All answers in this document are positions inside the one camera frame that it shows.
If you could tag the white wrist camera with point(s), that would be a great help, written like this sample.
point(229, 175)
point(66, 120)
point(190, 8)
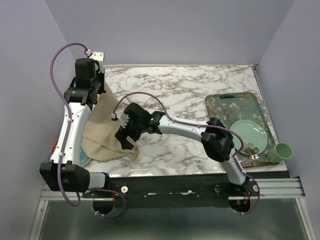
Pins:
point(120, 116)
point(99, 60)

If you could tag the beige linen napkin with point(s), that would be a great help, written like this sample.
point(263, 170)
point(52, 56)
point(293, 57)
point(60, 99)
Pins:
point(99, 142)

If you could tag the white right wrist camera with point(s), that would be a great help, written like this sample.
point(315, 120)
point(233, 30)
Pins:
point(120, 116)

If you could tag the mint green plate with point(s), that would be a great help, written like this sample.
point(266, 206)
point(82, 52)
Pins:
point(254, 137)

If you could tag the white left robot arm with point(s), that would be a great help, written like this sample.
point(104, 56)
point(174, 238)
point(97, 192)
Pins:
point(64, 165)

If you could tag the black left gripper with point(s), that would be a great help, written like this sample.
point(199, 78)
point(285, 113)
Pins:
point(101, 75)

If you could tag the floral teal serving tray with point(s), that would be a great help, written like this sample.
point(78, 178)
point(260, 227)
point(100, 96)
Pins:
point(229, 108)

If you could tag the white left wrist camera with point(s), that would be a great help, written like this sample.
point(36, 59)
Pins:
point(99, 60)

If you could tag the black mounting base plate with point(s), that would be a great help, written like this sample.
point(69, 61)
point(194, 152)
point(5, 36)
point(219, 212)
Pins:
point(104, 201)

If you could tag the mint green cup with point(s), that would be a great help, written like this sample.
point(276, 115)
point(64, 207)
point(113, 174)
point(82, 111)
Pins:
point(279, 153)

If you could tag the silver spoon on tray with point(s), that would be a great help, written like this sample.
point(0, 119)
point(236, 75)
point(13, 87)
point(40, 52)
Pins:
point(250, 159)

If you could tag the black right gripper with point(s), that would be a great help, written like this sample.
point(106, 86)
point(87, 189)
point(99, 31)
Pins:
point(122, 134)

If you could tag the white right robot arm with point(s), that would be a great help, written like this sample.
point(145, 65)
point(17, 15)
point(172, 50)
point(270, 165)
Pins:
point(216, 139)

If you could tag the red and blue round plate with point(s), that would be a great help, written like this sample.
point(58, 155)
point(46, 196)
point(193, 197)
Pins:
point(83, 158)

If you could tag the aluminium frame rail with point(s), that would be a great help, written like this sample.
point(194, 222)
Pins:
point(282, 188)

